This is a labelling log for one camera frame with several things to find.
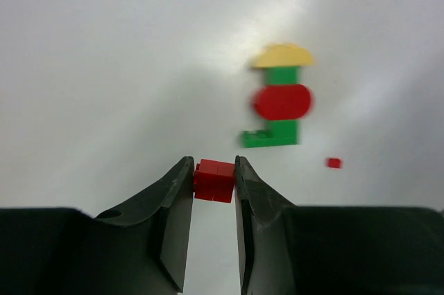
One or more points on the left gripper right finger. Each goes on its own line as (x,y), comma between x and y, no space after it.
(290,249)

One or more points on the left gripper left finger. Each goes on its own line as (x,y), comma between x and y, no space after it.
(136,247)

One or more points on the small red lego brick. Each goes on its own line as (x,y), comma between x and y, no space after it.
(214,181)

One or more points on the small red lego piece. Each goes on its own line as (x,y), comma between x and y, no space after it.
(335,163)

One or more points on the green L-shaped lego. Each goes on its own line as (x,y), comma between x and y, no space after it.
(276,133)

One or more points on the red round lego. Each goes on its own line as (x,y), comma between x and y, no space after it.
(283,102)

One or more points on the green square lego brick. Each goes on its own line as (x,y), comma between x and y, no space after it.
(282,75)

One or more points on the pale yellow curved lego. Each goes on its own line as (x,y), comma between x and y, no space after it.
(283,55)

